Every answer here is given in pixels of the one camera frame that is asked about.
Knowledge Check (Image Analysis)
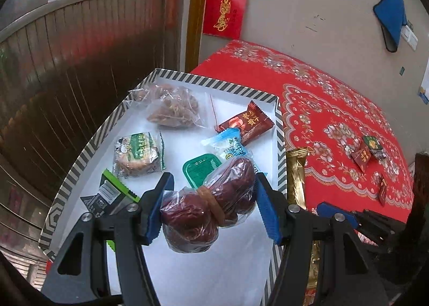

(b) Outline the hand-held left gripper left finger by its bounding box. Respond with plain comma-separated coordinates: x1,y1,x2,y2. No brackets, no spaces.
40,172,175,306

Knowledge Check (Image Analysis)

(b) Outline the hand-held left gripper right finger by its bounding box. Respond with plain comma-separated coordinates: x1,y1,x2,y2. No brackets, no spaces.
254,173,389,306

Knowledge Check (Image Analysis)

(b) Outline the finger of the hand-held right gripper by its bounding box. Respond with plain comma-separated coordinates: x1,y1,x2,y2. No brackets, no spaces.
355,210,408,230
317,202,364,231

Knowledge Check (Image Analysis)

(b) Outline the clear bag of red dates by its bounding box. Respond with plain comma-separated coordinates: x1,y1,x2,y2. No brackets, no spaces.
160,157,258,253

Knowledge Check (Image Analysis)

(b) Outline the green jelly cup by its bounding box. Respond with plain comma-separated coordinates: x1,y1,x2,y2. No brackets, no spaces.
183,154,223,189

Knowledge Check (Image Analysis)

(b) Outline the green and black snack packet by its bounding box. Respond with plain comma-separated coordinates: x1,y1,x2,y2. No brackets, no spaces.
80,169,140,218

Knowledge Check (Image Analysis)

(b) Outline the white box with striped rim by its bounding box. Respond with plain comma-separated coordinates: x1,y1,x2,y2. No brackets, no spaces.
38,68,287,306

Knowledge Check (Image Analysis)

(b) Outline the clear bag of nuts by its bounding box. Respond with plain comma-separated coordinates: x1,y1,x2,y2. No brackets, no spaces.
129,84,210,130

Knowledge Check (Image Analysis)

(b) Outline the small red snack packet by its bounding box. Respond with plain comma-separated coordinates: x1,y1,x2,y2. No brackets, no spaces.
378,174,388,207
351,143,372,173

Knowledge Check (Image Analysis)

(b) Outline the gold snack bar packet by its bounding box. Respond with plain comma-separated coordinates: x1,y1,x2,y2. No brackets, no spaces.
286,147,320,306

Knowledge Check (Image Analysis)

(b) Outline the green biscuit packet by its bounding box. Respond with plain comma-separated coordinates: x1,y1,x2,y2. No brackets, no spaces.
113,132,166,178

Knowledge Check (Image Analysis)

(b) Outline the dark green snack packet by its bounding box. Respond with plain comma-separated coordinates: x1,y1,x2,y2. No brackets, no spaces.
363,135,387,161

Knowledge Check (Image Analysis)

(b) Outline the light blue snack packet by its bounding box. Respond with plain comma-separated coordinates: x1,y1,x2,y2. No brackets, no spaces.
201,128,252,161

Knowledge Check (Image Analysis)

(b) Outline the red-brown snack packet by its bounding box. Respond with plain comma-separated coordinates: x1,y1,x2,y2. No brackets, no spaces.
218,101,275,146

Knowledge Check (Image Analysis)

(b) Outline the thin red strip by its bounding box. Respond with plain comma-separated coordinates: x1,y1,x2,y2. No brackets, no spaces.
209,93,217,133

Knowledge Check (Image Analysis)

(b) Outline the red patterned tablecloth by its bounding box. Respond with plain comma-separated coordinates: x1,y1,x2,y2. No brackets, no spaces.
191,40,419,306

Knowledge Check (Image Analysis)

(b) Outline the brown slatted door panel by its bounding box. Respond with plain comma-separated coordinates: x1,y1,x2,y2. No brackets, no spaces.
0,0,168,260

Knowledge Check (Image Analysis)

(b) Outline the blue hanging cloth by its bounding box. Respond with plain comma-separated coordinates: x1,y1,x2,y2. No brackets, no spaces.
373,0,408,53

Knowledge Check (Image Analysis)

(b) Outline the white wall paper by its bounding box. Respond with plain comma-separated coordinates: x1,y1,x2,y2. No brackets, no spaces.
417,58,429,105

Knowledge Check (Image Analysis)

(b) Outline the white wall socket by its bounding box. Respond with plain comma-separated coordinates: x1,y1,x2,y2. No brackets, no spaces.
400,23,419,51

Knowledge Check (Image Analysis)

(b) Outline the wooden door frame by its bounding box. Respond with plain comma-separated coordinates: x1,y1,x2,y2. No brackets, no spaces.
184,0,213,74

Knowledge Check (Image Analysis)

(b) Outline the red wall poster gold print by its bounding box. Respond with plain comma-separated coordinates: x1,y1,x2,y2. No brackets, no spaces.
203,0,249,39

